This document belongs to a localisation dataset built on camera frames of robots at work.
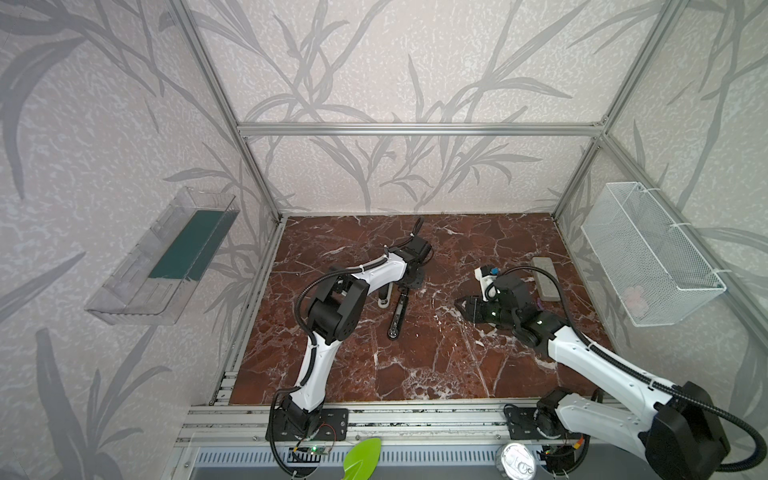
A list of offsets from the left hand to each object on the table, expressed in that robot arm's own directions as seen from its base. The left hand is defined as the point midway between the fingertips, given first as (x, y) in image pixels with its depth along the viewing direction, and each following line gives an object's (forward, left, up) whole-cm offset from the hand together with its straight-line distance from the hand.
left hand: (416, 272), depth 101 cm
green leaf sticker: (-52, +14, -1) cm, 54 cm away
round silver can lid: (-52, -21, +5) cm, 57 cm away
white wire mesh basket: (-20, -50, +33) cm, 63 cm away
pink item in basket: (-20, -53, +19) cm, 60 cm away
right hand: (-15, -12, +12) cm, 22 cm away
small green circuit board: (-50, +24, -1) cm, 55 cm away
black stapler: (-16, +6, 0) cm, 17 cm away
